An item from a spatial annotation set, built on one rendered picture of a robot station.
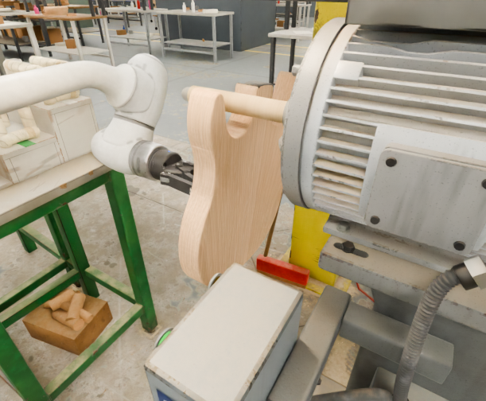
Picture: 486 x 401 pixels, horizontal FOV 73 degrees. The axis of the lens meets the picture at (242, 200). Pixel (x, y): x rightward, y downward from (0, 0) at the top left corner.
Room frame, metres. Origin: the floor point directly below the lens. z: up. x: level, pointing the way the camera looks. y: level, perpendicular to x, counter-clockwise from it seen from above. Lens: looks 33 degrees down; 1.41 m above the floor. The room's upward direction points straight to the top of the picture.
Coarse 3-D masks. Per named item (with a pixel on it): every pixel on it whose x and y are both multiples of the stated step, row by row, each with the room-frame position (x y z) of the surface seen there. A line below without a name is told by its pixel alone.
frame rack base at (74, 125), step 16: (80, 96) 1.08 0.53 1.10; (16, 112) 1.05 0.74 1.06; (32, 112) 1.00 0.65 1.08; (48, 112) 0.95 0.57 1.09; (64, 112) 0.99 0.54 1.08; (80, 112) 1.03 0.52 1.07; (48, 128) 0.96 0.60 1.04; (64, 128) 0.97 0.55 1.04; (80, 128) 1.02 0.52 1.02; (96, 128) 1.06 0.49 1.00; (64, 144) 0.96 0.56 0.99; (80, 144) 1.00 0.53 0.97; (64, 160) 0.95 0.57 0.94
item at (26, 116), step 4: (24, 108) 0.93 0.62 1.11; (28, 108) 0.94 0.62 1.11; (20, 112) 0.93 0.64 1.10; (24, 112) 0.93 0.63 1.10; (28, 112) 0.93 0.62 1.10; (20, 116) 0.93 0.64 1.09; (24, 116) 0.93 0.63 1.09; (28, 116) 0.93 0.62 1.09; (32, 116) 0.94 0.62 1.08; (24, 120) 0.93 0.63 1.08; (28, 120) 0.93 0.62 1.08; (32, 120) 0.94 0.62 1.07; (24, 124) 0.93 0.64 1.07; (28, 124) 0.93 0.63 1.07; (32, 124) 0.93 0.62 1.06
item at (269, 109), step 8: (192, 88) 0.56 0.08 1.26; (208, 88) 0.56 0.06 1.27; (224, 96) 0.53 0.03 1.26; (232, 96) 0.52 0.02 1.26; (240, 96) 0.52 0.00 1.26; (248, 96) 0.51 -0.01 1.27; (256, 96) 0.51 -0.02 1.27; (224, 104) 0.52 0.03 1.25; (232, 104) 0.51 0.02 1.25; (240, 104) 0.51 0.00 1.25; (248, 104) 0.50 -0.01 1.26; (256, 104) 0.49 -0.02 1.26; (264, 104) 0.49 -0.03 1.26; (272, 104) 0.48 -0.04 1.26; (280, 104) 0.48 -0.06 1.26; (232, 112) 0.52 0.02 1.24; (240, 112) 0.51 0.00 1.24; (248, 112) 0.50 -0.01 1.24; (256, 112) 0.49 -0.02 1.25; (264, 112) 0.48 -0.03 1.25; (272, 112) 0.48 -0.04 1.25; (280, 112) 0.47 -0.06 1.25; (272, 120) 0.48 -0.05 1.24; (280, 120) 0.47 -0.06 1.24
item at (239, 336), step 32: (224, 288) 0.26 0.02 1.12; (256, 288) 0.26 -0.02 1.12; (288, 288) 0.26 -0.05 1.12; (192, 320) 0.22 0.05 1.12; (224, 320) 0.22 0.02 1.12; (256, 320) 0.22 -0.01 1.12; (288, 320) 0.22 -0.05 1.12; (160, 352) 0.18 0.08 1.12; (192, 352) 0.18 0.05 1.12; (224, 352) 0.18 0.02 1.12; (256, 352) 0.18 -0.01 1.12; (288, 352) 0.23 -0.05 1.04; (160, 384) 0.16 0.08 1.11; (192, 384) 0.15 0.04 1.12; (224, 384) 0.15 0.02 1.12; (256, 384) 0.16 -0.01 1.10
